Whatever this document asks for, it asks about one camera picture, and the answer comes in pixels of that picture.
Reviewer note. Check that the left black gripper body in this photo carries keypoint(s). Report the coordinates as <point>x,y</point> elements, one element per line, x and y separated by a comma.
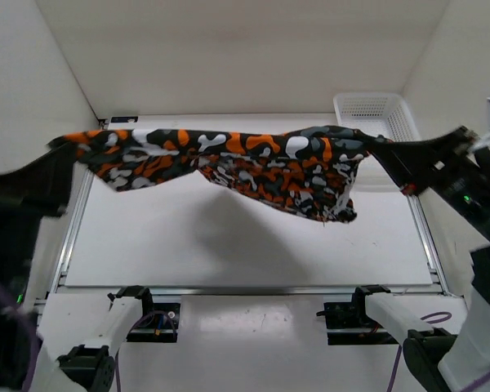
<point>11,216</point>

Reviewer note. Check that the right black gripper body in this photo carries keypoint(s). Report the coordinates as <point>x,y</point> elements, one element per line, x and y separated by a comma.
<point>473,191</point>

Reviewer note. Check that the orange camouflage shorts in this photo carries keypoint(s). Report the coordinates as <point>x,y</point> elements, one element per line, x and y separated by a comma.
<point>308,173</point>

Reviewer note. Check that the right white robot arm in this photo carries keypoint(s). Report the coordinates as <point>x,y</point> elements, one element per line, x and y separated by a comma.
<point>440,357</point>

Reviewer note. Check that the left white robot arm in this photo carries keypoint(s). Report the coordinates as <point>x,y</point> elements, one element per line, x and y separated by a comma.
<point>72,343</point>

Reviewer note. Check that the white plastic basket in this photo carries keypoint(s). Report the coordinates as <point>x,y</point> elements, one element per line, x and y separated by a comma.
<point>376,113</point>

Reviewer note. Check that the dark label sticker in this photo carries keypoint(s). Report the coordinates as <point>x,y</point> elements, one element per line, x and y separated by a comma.
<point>124,119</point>

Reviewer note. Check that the aluminium front rail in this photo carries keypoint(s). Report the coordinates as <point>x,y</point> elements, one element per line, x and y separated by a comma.
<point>432,289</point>

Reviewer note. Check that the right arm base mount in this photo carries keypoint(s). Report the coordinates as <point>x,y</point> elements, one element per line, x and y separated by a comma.
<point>348,324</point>

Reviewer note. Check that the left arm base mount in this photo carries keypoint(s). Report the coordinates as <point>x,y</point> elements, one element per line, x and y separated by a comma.
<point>159,319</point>

